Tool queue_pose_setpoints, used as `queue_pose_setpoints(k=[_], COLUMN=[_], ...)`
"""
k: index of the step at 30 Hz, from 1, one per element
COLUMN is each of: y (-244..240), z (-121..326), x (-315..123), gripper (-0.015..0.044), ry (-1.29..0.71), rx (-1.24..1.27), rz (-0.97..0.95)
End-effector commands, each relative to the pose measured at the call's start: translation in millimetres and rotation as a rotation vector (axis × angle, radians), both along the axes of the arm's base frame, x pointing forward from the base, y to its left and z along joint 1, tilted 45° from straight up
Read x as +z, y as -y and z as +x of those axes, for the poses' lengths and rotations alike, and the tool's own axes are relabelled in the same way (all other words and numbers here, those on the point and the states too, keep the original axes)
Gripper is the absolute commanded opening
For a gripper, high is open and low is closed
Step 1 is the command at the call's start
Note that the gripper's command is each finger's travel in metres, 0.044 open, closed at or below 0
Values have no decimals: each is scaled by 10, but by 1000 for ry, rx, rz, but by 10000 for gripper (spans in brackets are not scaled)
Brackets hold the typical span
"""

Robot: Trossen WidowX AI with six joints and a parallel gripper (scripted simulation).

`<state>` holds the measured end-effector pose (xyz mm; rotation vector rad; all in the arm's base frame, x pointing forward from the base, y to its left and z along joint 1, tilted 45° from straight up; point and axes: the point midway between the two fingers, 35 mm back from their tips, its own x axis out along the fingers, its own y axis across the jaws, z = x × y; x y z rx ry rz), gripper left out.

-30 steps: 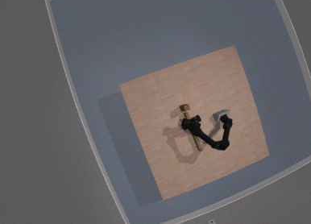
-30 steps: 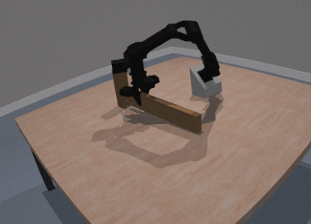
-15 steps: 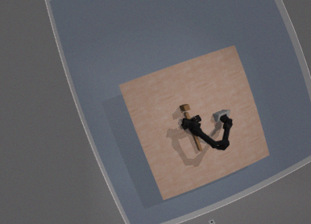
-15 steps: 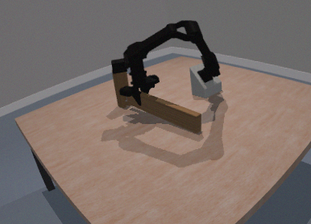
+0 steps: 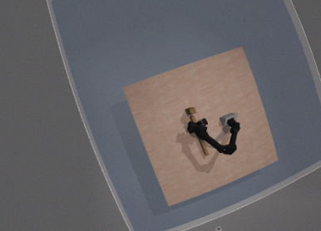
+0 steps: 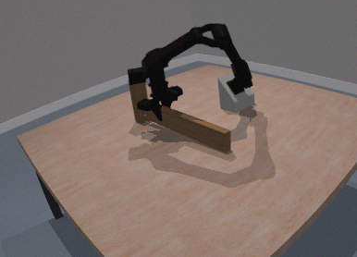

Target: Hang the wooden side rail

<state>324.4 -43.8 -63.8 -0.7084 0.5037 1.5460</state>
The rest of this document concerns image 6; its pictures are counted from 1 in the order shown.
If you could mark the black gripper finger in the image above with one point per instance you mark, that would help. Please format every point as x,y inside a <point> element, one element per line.
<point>163,102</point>
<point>157,112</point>

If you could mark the brown wooden post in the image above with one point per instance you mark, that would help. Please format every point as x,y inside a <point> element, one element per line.
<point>138,92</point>

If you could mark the brown wooden board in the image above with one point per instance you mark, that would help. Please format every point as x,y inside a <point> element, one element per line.
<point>192,127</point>

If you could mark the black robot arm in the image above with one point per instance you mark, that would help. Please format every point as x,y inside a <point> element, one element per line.
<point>154,62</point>

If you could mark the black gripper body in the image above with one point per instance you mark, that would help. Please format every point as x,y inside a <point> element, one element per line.
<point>149,104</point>

